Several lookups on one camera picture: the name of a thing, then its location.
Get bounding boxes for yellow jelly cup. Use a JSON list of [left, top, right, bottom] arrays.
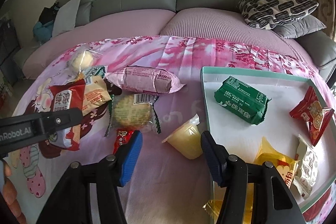
[[162, 114, 203, 160]]

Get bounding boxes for yellow biscuit snack packet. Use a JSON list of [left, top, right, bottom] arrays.
[[201, 137, 297, 223]]

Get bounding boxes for red white milk snack packet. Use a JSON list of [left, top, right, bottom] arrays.
[[49, 80, 85, 151]]

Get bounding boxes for grey green biscuit packet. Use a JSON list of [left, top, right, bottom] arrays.
[[82, 65, 106, 79]]

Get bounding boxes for person's left hand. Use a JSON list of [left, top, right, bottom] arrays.
[[1, 160, 27, 224]]

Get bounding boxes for green snack packet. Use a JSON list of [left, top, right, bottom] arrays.
[[214, 76, 270, 125]]

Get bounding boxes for teal rimmed white tray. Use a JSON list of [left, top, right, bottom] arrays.
[[201, 67, 335, 215]]

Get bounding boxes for white beige snack packet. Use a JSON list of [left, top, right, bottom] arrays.
[[292, 135, 318, 200]]

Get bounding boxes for small red snack packet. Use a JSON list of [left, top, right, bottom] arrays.
[[113, 129, 134, 155]]

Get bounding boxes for orange beige snack packet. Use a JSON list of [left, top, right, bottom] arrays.
[[82, 76, 111, 116]]

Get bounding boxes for clear wrapped round bun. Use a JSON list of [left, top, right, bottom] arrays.
[[67, 45, 102, 74]]

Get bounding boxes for red star-shaped snack packet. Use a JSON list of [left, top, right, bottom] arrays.
[[289, 86, 334, 147]]

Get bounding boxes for teal cloth bundle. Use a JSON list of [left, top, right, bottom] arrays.
[[33, 20, 54, 44]]

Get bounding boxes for clear packet green-edged round cake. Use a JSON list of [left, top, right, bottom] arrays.
[[105, 92, 162, 136]]

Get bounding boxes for pink floral cartoon blanket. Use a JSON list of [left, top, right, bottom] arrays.
[[11, 36, 335, 223]]

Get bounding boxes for black bag on sofa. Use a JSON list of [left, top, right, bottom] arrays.
[[39, 3, 60, 25]]

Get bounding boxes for light grey cushion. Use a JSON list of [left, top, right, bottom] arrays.
[[52, 0, 81, 38]]

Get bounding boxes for pink snack packet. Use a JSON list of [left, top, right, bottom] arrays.
[[105, 66, 185, 94]]

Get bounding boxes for black white patterned pillow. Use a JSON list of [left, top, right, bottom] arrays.
[[238, 0, 319, 30]]

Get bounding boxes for grey pillow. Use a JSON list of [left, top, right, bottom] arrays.
[[272, 15, 326, 39]]

